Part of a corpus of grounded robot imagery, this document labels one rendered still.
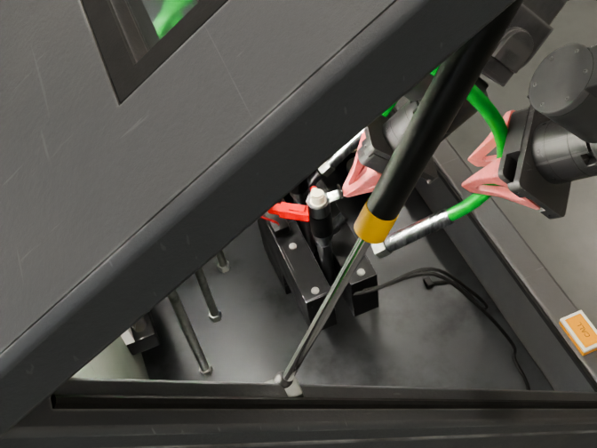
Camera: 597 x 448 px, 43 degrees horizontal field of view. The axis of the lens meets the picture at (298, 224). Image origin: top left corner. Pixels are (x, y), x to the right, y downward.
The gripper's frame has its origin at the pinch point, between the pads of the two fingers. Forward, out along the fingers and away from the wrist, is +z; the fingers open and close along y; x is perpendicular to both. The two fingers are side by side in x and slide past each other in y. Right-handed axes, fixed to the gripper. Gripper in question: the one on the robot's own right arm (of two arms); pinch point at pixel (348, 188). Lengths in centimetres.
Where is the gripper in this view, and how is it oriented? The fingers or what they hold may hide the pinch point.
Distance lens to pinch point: 90.5
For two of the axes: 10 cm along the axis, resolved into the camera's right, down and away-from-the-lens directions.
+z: -6.0, 5.4, 5.9
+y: -7.9, -3.0, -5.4
